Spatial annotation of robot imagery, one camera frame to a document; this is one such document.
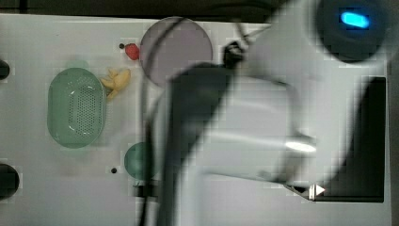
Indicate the green measuring cup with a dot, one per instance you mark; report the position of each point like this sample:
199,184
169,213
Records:
135,161

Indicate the yellow toy banana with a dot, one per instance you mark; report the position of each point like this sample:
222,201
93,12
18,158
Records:
116,81

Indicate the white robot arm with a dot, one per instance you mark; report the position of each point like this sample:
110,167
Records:
313,85

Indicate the green perforated colander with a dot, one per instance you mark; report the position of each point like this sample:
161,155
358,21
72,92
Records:
76,106

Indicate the large grey plate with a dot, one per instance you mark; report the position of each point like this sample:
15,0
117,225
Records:
172,45

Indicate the red toy strawberry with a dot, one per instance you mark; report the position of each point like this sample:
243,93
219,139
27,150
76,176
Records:
132,51

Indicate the black toaster oven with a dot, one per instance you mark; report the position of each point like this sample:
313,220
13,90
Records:
361,176

